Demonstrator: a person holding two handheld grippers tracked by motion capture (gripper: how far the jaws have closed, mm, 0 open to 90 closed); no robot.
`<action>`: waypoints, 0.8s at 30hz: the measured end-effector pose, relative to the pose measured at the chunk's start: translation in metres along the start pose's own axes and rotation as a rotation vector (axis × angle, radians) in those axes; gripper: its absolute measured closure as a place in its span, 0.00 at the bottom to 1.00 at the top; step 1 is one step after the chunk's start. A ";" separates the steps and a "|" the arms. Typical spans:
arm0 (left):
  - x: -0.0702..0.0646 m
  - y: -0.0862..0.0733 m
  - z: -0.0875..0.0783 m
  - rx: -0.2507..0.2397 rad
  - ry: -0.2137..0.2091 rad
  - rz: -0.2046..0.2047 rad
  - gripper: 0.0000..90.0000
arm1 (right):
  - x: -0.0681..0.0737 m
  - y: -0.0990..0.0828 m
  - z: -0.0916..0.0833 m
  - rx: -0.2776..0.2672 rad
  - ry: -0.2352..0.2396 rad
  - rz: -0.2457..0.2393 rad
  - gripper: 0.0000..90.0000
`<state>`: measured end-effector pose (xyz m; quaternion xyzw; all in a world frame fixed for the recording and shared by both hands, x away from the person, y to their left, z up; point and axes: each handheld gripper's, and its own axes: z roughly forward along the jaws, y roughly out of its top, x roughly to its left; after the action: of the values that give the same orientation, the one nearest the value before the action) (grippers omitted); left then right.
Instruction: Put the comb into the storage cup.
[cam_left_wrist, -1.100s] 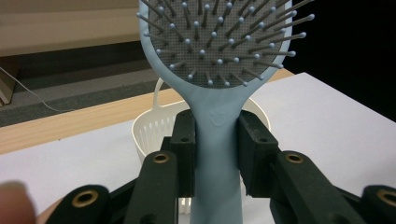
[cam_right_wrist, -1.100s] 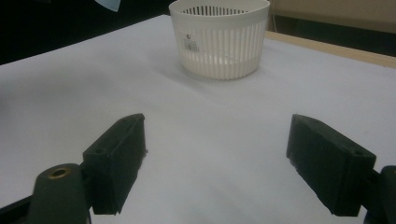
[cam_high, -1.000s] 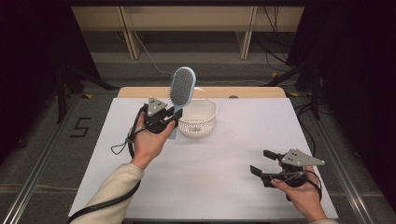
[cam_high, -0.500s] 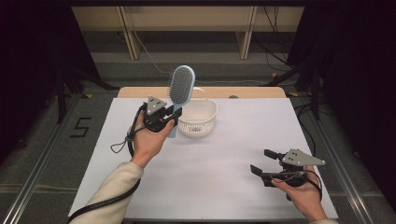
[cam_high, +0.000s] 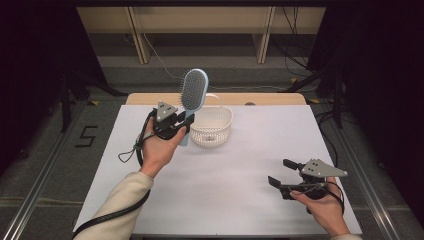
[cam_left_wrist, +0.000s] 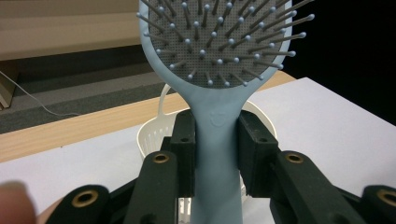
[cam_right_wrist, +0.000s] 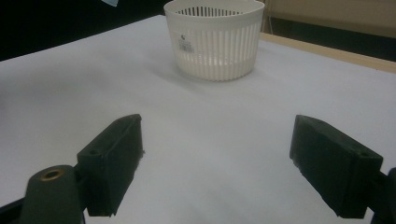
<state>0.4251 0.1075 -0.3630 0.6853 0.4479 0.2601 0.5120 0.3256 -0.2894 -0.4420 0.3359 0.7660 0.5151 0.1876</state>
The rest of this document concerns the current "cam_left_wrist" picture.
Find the thin white cable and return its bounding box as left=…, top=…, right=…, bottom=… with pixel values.
left=0, top=70, right=80, bottom=118

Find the white slotted plastic basket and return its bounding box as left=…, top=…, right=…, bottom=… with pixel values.
left=136, top=83, right=278, bottom=224

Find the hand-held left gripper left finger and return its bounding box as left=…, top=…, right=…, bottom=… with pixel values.
left=161, top=109, right=197, bottom=199

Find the white table cover sheet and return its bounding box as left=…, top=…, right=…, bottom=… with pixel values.
left=0, top=77, right=396, bottom=224

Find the beige cardboard piece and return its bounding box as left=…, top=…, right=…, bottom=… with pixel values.
left=0, top=60, right=19, bottom=111

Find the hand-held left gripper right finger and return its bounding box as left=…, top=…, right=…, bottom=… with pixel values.
left=238, top=110, right=280, bottom=199

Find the light blue hairbrush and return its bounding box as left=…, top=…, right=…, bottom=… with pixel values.
left=135, top=0, right=316, bottom=224

